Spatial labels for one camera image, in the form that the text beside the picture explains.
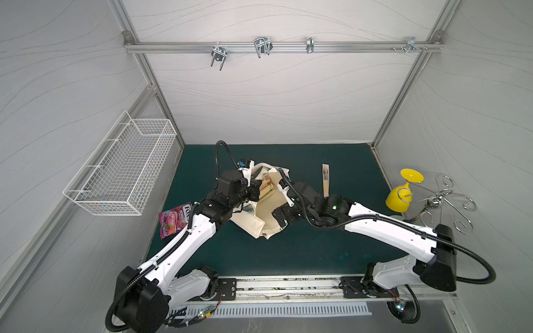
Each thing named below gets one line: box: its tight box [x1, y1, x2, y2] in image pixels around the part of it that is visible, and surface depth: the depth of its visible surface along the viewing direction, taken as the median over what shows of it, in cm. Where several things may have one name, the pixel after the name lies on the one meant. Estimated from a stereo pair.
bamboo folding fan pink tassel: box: [322, 163, 330, 198], surface depth 107 cm
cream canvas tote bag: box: [230, 162, 290, 241], surface depth 78 cm
